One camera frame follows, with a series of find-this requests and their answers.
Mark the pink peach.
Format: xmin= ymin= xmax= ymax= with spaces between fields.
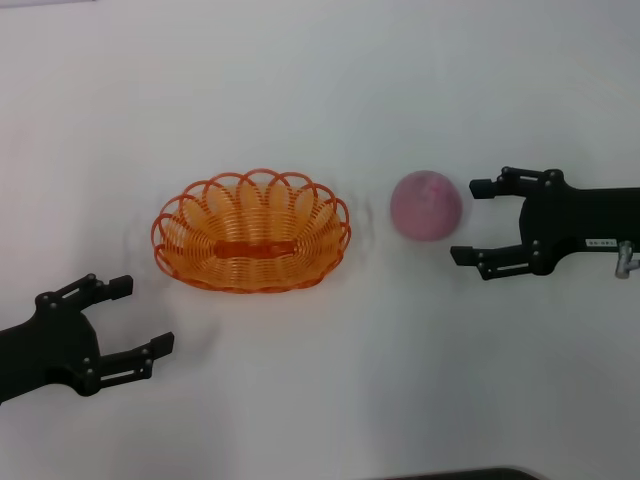
xmin=389 ymin=169 xmax=464 ymax=243

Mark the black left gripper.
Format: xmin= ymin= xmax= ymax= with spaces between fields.
xmin=0 ymin=273 xmax=176 ymax=407

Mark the black rounded robot base part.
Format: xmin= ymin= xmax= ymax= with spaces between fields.
xmin=397 ymin=467 xmax=544 ymax=480

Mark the orange woven plastic basket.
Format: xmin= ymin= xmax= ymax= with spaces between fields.
xmin=151 ymin=168 xmax=353 ymax=295

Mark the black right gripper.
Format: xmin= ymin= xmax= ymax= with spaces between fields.
xmin=449 ymin=166 xmax=640 ymax=282

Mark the silver metal cable connector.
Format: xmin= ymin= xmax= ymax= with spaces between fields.
xmin=614 ymin=240 xmax=640 ymax=279

